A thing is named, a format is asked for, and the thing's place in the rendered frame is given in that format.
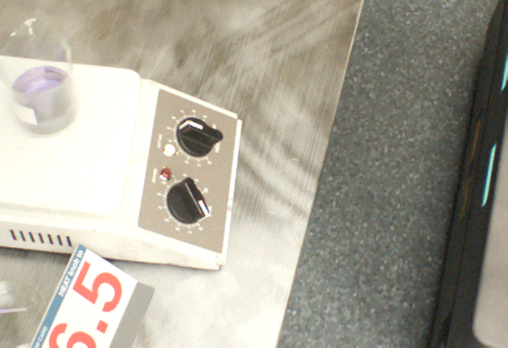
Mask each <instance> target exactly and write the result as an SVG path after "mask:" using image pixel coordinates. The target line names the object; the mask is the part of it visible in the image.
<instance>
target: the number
mask: <svg viewBox="0 0 508 348"><path fill-rule="evenodd" d="M130 281H131V280H129V279H128V278H125V277H124V276H122V275H121V274H119V273H117V272H116V271H114V270H112V269H111V268H110V267H109V266H108V265H106V264H104V263H103V262H101V261H100V260H99V259H96V258H94V257H92V256H91V255H90V254H88V253H85V255H84V257H83V259H82V262H81V264H80V266H79V268H78V270H77V272H76V275H75V278H74V280H73V281H72V283H71V287H70V288H69V290H68V292H67V295H66V296H65V299H64V301H63V303H62V305H61V307H60V311H59V313H58V315H57V316H56V319H55V321H54V323H53V325H52V328H51V330H50V331H49V333H48V337H47V338H46V340H45V342H44V345H43V346H42V348H101V347H102V344H103V343H104V340H105V338H106V336H107V332H108V330H109V329H110V325H111V323H112V322H113V319H114V316H115V315H116V312H117V310H118V307H119V305H120V303H121V300H122V298H123V296H125V295H124V293H125V292H126V290H127V288H128V286H129V283H130Z"/></svg>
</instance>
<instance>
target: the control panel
mask: <svg viewBox="0 0 508 348"><path fill-rule="evenodd" d="M186 118H199V119H201V120H203V121H204V122H205V123H206V124H207V125H208V126H210V127H213V128H215V129H217V130H220V131H221V132H222V133H223V140H222V141H220V142H219V143H217V144H216V145H215V146H214V147H213V148H212V149H211V150H210V152H209V153H207V154H206V155H205V156H203V157H194V156H191V155H190V154H189V153H186V152H185V151H184V150H183V149H182V148H181V147H180V145H179V143H178V140H177V128H178V126H179V123H180V122H181V121H183V120H184V119H186ZM237 124H238V119H236V118H233V117H230V116H228V115H226V114H224V113H222V112H220V111H218V110H215V109H211V108H209V107H207V106H203V105H202V104H199V103H197V102H194V101H191V100H189V99H185V98H183V97H180V96H178V95H175V94H172V93H171V92H168V91H165V90H162V89H159V91H158V95H157V100H156V109H155V115H154V121H153V126H152V135H151V141H150V146H149V151H148V162H147V167H146V172H145V178H144V187H143V193H142V198H141V203H140V214H139V219H138V226H139V227H140V228H142V229H145V230H149V231H151V232H154V233H157V234H159V235H162V236H165V237H168V238H172V239H175V240H177V241H180V242H184V243H187V244H191V245H193V246H197V247H200V248H203V249H207V250H209V251H214V252H216V253H222V250H223V243H224V236H225V223H226V215H227V209H228V201H229V188H230V180H231V173H232V166H233V152H234V145H235V138H237ZM167 145H173V146H174V148H175V151H174V153H173V154H169V153H167V151H166V146H167ZM165 168H168V169H170V171H171V176H170V177H169V178H165V177H164V176H162V174H161V171H162V169H165ZM187 177H191V178H192V179H193V180H194V182H195V184H196V186H197V188H198V189H199V190H200V192H201V193H202V194H203V196H204V199H205V202H206V205H207V208H208V210H209V214H208V216H207V217H206V218H204V219H202V220H201V221H197V222H195V223H192V224H186V223H182V222H180V221H178V220H177V219H175V218H174V217H173V216H172V214H171V212H170V211H169V208H168V205H167V195H168V192H169V191H170V190H171V188H172V187H174V186H175V185H176V184H177V183H178V182H180V181H181V180H183V179H185V178H187Z"/></svg>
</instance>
